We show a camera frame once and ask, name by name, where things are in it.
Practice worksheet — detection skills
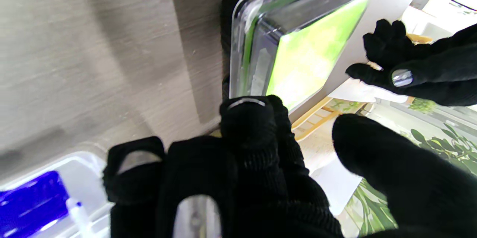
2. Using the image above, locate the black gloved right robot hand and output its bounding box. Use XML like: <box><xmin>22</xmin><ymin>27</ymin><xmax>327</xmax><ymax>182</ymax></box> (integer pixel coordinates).
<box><xmin>102</xmin><ymin>95</ymin><xmax>477</xmax><ymax>238</ymax></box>

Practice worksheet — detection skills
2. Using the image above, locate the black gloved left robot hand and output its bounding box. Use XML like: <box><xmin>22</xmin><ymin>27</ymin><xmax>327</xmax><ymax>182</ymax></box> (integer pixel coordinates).
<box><xmin>345</xmin><ymin>19</ymin><xmax>477</xmax><ymax>107</ymax></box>

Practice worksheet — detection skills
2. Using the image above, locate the clear lid with green label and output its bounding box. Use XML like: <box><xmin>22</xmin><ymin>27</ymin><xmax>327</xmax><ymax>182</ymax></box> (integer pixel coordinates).
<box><xmin>228</xmin><ymin>0</ymin><xmax>375</xmax><ymax>114</ymax></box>

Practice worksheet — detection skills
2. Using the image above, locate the black plastic tray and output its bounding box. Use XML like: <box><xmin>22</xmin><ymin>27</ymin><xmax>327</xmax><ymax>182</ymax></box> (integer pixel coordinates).
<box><xmin>221</xmin><ymin>0</ymin><xmax>328</xmax><ymax>101</ymax></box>

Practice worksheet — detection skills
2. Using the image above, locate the clear box with blue clips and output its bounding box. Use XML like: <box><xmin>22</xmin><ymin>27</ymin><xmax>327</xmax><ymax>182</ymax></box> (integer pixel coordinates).
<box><xmin>0</xmin><ymin>151</ymin><xmax>112</xmax><ymax>238</ymax></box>

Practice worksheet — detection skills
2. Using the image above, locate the printed garden backdrop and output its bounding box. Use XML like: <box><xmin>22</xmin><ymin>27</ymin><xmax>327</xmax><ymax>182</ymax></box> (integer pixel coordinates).
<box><xmin>291</xmin><ymin>0</ymin><xmax>477</xmax><ymax>238</ymax></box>

